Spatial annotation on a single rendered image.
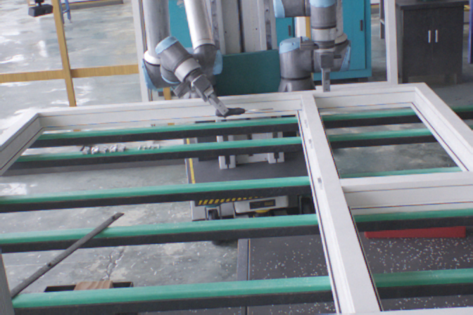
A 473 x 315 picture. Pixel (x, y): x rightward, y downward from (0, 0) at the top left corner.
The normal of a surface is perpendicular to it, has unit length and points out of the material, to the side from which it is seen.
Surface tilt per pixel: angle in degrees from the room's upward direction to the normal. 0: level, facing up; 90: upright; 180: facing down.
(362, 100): 90
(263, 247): 0
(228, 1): 90
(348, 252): 0
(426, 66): 90
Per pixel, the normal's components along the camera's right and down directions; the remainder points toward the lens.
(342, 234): -0.07, -0.95
